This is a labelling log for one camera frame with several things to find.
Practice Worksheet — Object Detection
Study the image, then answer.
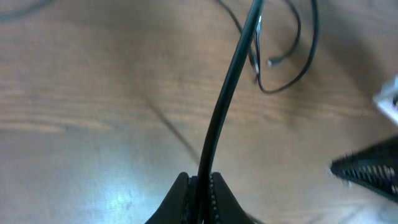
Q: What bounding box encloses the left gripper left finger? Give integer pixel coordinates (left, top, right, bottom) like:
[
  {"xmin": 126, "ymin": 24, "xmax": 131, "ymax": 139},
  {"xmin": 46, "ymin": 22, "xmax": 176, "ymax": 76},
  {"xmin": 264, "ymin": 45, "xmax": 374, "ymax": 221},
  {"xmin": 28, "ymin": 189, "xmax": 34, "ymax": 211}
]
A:
[{"xmin": 146, "ymin": 172, "xmax": 188, "ymax": 224}]

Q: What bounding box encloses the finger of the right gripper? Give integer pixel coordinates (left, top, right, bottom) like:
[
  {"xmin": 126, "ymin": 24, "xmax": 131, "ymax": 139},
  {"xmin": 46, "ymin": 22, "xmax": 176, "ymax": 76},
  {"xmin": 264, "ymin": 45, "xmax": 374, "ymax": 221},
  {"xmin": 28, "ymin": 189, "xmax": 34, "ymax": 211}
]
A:
[{"xmin": 330, "ymin": 136, "xmax": 397, "ymax": 202}]

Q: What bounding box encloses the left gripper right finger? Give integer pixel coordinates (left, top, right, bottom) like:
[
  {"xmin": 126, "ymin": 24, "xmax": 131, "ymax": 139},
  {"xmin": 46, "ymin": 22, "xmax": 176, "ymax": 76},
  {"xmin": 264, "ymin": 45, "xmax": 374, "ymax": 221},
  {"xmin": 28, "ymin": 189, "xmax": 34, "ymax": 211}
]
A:
[{"xmin": 208, "ymin": 172, "xmax": 253, "ymax": 224}]

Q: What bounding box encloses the long black USB cable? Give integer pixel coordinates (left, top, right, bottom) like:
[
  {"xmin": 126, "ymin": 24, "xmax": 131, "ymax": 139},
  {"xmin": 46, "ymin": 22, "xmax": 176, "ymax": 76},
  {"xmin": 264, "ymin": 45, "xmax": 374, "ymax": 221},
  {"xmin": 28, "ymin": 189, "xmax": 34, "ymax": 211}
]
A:
[{"xmin": 214, "ymin": 0, "xmax": 320, "ymax": 95}]

